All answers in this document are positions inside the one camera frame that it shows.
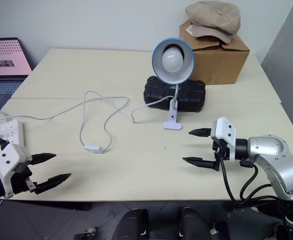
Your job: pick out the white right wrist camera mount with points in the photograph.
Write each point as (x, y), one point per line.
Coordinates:
(224, 130)

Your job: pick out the brown cardboard box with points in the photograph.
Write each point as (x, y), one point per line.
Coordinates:
(219, 62)

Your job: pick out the dark grey robot body shell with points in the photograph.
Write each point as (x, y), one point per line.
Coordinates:
(251, 225)

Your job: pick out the beige brimmed cap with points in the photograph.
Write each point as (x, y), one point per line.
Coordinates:
(211, 32)

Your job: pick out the white power strip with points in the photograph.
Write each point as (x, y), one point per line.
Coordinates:
(10, 132)

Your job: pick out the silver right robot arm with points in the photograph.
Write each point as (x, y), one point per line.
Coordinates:
(269, 147)

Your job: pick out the blue clip desk lamp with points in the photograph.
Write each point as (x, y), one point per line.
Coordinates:
(172, 58)

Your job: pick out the laptop with pink screen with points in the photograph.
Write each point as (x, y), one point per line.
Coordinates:
(4, 62)

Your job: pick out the black rounded padded shape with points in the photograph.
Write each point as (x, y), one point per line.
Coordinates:
(132, 225)
(194, 223)

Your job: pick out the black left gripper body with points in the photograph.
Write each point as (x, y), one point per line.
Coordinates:
(20, 181)

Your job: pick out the black plastic case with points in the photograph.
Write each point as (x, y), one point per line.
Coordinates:
(159, 93)

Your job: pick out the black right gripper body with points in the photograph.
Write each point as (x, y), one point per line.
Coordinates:
(222, 151)

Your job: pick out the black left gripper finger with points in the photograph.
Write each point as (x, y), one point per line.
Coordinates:
(42, 157)
(52, 182)

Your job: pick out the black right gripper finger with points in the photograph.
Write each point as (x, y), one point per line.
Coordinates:
(201, 163)
(201, 132)

